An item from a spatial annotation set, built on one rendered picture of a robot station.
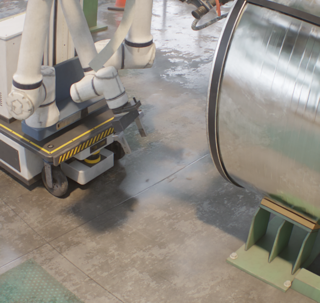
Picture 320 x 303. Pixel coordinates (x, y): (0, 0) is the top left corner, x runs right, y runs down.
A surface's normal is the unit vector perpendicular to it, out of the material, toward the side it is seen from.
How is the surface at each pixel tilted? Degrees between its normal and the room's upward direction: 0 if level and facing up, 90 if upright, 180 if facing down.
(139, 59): 98
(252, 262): 0
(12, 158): 90
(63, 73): 90
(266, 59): 68
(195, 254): 0
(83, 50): 86
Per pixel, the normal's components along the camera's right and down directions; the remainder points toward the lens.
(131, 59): 0.15, 0.49
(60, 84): 0.80, 0.33
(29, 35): -0.07, 0.52
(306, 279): 0.05, -0.86
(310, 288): -0.67, 0.34
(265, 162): -0.66, 0.56
